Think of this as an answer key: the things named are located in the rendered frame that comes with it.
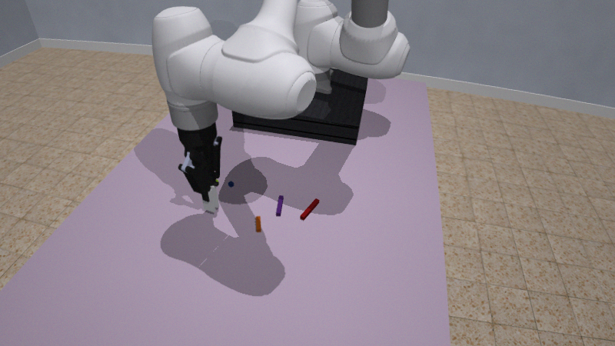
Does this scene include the dark red rod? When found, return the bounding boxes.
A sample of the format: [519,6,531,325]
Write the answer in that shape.
[301,198,319,220]

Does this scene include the purple rod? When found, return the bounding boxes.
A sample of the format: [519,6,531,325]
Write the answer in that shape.
[276,195,284,216]

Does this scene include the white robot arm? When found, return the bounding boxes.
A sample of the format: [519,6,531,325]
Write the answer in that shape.
[151,0,410,131]

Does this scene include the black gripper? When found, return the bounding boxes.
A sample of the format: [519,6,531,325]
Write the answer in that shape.
[177,123,222,212]

